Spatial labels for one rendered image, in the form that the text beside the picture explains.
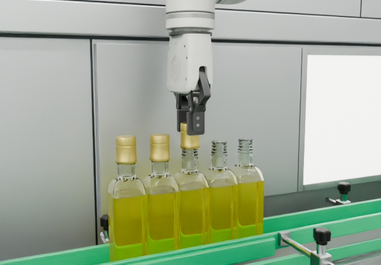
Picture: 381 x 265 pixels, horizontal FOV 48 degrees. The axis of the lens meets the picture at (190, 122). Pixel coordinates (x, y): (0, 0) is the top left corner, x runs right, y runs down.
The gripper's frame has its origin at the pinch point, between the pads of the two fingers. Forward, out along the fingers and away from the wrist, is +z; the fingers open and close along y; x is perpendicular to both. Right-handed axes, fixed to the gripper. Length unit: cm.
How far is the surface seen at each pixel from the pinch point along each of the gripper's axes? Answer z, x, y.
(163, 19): -18.9, -0.2, -12.8
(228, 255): 22.8, 4.3, 6.3
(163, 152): 4.7, -5.9, 1.8
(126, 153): 4.4, -12.0, 1.3
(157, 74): -8.3, -1.6, -12.0
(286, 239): 22.2, 16.7, 6.3
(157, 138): 2.2, -6.7, 1.6
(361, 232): 24.9, 37.5, 4.3
